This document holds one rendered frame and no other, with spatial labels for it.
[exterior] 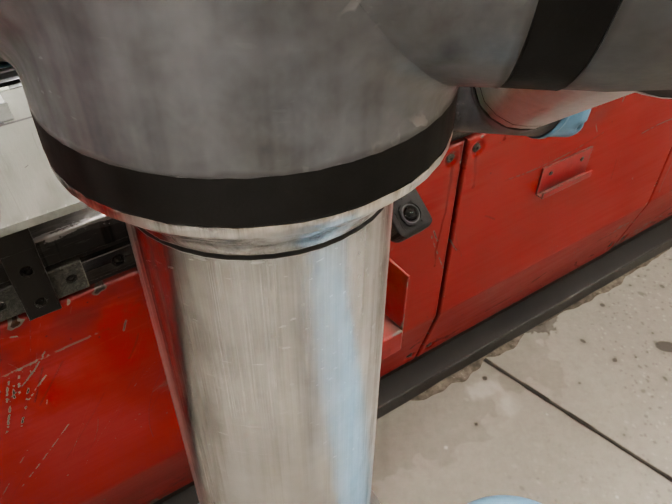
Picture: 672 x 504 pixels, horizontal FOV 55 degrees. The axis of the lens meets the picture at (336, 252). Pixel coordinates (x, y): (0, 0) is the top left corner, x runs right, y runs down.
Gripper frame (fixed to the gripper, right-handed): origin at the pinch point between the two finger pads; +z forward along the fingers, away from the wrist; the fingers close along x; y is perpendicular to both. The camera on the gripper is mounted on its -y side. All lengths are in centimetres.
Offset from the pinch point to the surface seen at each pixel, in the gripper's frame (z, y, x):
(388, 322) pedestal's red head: 13.0, -3.9, -4.0
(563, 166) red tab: 25, 15, -67
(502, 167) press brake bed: 18, 16, -48
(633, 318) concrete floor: 84, -3, -103
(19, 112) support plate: -13.8, 28.5, 28.4
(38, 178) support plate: -15.0, 14.4, 30.3
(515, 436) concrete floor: 83, -10, -48
